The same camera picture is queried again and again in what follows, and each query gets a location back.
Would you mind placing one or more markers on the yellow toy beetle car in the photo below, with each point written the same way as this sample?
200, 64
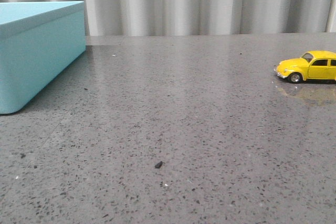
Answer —
312, 65

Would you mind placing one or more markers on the light blue storage box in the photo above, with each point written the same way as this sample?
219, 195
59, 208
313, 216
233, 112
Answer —
38, 41

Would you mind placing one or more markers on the small black debris chip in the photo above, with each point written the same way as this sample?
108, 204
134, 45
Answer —
159, 164

